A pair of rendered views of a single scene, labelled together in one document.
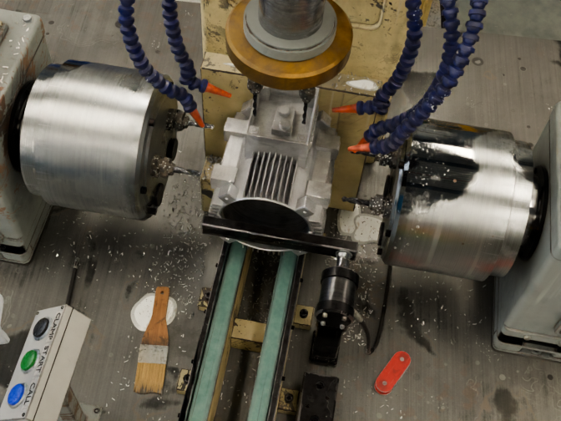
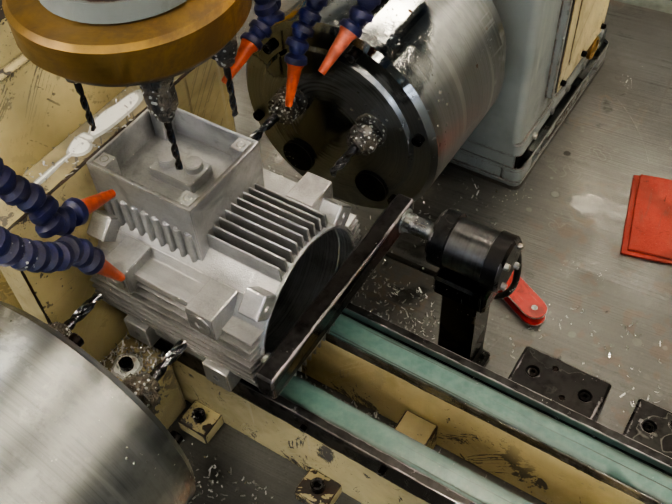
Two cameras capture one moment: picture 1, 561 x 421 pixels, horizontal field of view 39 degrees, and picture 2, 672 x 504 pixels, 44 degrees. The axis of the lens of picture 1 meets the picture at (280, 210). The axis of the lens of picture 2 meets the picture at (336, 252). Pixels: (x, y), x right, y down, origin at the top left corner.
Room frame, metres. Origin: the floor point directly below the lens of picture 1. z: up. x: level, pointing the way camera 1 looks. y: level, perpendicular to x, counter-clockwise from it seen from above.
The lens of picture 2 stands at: (0.42, 0.42, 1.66)
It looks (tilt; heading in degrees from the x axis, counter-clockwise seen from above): 50 degrees down; 300
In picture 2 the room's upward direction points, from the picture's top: 4 degrees counter-clockwise
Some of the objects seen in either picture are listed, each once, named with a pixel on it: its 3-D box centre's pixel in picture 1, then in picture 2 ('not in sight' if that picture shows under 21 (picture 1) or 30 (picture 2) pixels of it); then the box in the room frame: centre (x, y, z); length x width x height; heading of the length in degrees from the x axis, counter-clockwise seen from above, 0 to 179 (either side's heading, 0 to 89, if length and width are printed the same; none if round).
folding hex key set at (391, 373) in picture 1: (392, 372); (519, 296); (0.53, -0.22, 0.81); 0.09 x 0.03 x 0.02; 147
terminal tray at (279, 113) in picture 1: (282, 124); (180, 179); (0.82, 0.01, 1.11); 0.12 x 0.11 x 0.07; 174
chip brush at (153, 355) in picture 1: (155, 338); not in sight; (0.56, 0.20, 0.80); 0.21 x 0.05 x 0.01; 1
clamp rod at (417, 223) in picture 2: (341, 273); (435, 233); (0.61, -0.10, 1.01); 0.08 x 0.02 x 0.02; 174
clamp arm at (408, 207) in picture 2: (279, 238); (342, 289); (0.66, 0.00, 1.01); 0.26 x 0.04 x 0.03; 84
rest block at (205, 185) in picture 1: (221, 185); (138, 390); (0.86, 0.12, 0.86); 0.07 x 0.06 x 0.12; 84
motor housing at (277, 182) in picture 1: (275, 177); (228, 260); (0.78, 0.01, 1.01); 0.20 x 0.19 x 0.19; 174
